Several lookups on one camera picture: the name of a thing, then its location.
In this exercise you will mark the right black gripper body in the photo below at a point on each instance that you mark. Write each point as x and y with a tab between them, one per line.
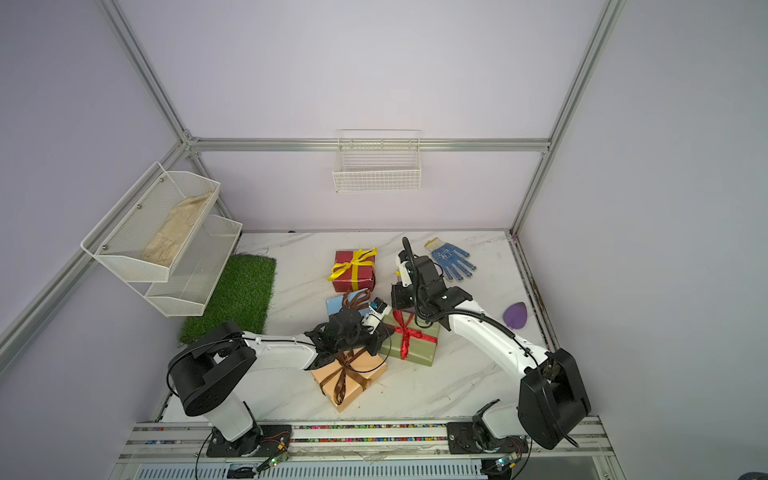
410	297

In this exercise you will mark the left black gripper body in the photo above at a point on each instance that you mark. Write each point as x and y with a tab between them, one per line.
364	339

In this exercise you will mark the green gift box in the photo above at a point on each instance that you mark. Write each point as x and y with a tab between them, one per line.
420	345

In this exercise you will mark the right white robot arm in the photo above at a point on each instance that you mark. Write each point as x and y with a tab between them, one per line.
552	398

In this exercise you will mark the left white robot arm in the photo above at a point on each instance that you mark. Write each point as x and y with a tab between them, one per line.
205	374

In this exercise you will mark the brown ribbon on orange box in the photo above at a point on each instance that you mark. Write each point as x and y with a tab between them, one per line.
340	382

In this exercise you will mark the blue gift box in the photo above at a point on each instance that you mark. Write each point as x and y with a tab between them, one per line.
334	305

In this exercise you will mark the brown ribbon on blue box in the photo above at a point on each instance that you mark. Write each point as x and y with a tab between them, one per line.
357	300

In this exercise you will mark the orange gift box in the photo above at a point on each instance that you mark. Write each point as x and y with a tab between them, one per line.
376	367

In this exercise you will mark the red gift box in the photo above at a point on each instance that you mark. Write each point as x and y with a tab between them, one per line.
354	271

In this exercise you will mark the yellow ribbon on red box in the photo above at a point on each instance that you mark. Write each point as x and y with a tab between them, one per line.
354	264

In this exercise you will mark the blue dotted work glove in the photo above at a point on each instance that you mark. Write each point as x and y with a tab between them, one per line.
453	260

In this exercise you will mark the green artificial grass mat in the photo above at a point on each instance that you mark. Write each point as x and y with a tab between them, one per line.
242	296

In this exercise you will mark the lower white mesh shelf basket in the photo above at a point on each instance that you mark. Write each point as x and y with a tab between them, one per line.
191	284

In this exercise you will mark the white mesh shelf basket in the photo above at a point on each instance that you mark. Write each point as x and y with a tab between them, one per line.
120	237
191	284

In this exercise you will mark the beige cloth in basket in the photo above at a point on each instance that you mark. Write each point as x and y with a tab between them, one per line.
166	244

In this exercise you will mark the upper white mesh shelf basket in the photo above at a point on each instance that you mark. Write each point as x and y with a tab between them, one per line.
120	237

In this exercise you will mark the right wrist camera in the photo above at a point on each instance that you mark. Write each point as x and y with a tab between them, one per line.
403	273

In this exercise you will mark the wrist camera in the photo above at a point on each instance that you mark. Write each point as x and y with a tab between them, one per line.
378	309
403	273

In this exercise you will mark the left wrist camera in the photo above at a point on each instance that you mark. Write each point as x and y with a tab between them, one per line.
378	309

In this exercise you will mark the purple pink-handled spatula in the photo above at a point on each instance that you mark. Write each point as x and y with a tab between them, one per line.
515	316

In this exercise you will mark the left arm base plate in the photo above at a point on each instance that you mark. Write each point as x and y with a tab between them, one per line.
262	441

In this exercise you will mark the white wire wall basket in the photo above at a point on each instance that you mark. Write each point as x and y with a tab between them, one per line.
377	161

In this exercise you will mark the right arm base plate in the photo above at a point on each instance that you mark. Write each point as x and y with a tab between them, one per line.
474	438

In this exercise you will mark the aluminium front rail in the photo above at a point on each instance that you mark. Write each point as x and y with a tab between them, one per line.
366	449

